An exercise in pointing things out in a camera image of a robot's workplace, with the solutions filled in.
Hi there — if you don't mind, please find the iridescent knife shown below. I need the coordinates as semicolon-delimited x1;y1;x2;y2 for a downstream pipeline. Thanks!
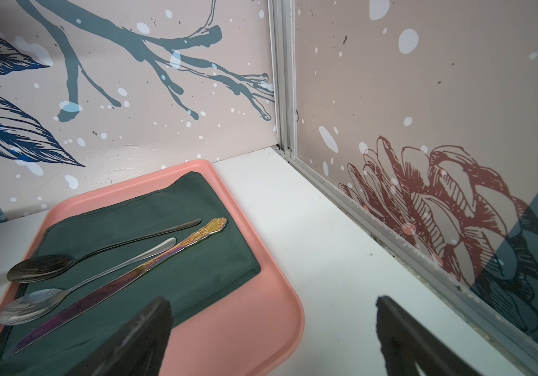
3;218;228;359

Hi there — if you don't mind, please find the pink tray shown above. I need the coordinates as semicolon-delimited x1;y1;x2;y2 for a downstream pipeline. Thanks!
0;161;304;375

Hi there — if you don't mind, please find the silver spoon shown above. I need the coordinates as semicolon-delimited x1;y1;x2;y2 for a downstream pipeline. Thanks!
0;238;177;326

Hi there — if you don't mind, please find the dark green cloth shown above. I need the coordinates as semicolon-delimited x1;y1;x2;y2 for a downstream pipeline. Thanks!
0;172;261;375

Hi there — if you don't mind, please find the black spoon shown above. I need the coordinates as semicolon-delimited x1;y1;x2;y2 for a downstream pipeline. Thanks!
7;219;202;284

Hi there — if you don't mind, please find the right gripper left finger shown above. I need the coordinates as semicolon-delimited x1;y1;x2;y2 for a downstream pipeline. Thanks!
67;296;173;375

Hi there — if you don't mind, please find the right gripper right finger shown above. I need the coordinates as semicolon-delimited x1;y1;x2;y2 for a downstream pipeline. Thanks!
376;296;479;375

